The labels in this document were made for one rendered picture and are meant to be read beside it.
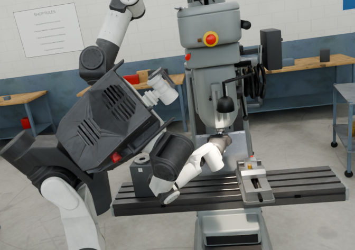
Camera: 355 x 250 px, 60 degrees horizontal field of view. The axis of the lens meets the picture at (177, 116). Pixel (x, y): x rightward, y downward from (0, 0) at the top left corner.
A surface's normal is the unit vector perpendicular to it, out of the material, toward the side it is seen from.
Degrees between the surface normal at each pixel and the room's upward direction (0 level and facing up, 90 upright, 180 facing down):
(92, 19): 90
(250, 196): 90
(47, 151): 90
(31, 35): 90
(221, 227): 0
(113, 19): 63
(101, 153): 74
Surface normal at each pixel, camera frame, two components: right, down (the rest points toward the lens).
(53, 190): 0.22, 0.26
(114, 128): -0.31, 0.06
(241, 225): -0.14, -0.94
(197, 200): -0.09, 0.32
